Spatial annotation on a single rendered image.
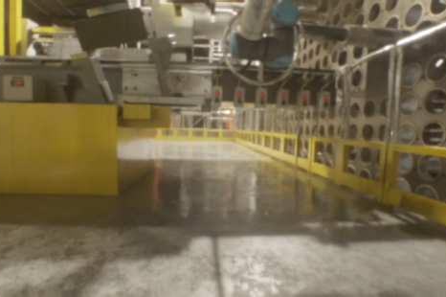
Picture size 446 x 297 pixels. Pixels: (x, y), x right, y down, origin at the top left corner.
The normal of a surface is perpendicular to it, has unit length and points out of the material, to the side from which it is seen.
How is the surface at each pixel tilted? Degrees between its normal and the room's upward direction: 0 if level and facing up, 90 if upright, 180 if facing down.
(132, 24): 114
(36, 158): 90
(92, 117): 90
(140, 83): 90
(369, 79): 90
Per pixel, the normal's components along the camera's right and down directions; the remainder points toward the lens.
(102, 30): -0.12, 0.47
